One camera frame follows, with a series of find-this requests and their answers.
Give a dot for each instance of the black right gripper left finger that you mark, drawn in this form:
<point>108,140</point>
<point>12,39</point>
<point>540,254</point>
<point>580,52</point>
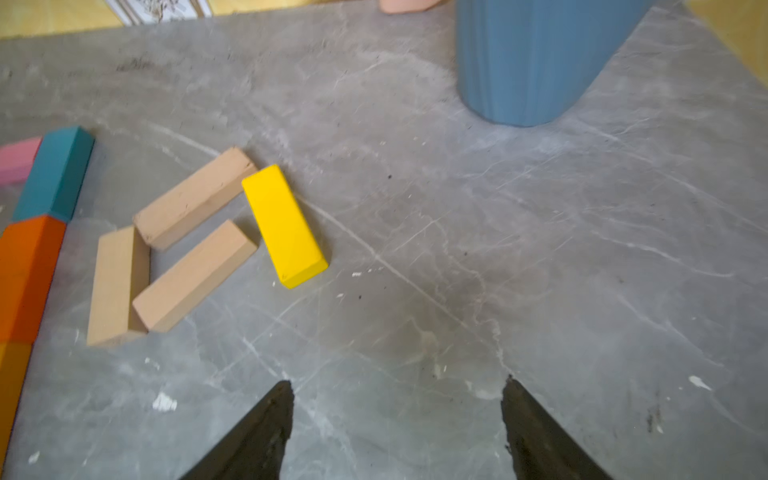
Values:
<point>255,447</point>

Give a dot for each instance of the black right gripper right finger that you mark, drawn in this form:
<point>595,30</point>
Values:
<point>539,446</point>

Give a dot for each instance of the yellow wooden block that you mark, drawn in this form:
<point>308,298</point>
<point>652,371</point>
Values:
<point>292,247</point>

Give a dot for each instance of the amber orange wooden block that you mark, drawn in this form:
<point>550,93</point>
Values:
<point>14,363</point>

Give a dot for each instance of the red orange wooden block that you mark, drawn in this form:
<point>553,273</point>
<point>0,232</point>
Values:
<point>29,254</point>

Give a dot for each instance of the teal wooden block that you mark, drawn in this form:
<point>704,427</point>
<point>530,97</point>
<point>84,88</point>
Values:
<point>57,175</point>

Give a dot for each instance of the pink wooden block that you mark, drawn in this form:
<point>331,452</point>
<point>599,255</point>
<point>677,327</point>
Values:
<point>17,159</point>

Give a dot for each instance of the natural wooden block middle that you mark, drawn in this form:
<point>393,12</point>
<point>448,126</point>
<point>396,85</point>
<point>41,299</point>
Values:
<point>169,298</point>

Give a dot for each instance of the natural wooden block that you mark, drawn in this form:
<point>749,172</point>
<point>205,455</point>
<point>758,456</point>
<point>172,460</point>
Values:
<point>169,298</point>
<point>122,271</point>

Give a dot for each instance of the natural wooden block left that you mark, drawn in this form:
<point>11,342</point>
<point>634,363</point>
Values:
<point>122,271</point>

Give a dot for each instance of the tan wooden block upper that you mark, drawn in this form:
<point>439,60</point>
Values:
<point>183,208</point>

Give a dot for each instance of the blue flower pot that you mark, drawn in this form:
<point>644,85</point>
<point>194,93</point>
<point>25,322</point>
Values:
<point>525,63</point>

